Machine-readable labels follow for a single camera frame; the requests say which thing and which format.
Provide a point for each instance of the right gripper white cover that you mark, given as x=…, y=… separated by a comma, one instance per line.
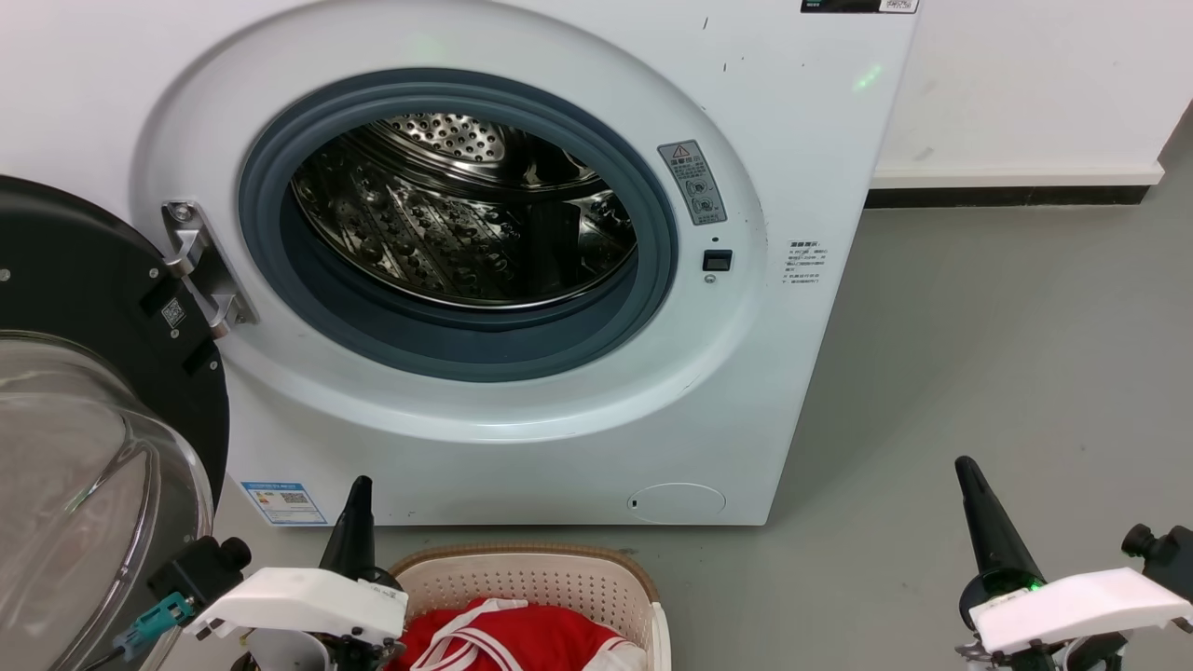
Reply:
x=1072, y=606

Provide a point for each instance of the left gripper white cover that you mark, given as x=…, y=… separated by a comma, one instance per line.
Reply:
x=308, y=601

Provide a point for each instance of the red and white garment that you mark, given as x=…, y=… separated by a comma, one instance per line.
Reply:
x=531, y=643

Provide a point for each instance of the cream perforated laundry basket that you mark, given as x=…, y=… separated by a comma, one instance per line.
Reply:
x=522, y=578

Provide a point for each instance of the metal washing machine door hinge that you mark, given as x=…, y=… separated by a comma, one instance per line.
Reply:
x=205, y=270

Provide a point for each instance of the black washer door with glass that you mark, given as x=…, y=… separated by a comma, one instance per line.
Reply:
x=84, y=308

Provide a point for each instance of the blue energy label sticker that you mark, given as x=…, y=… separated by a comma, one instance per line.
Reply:
x=284, y=503

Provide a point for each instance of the white front-loading washing machine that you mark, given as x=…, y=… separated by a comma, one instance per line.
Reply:
x=522, y=438

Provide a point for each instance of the grey warning sticker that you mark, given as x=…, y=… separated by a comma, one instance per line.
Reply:
x=692, y=183

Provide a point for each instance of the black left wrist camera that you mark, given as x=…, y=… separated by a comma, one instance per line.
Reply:
x=196, y=568

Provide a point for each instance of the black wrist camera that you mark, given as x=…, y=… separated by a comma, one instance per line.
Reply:
x=1165, y=554
x=196, y=568

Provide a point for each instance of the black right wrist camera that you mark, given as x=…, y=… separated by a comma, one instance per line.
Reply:
x=1165, y=554

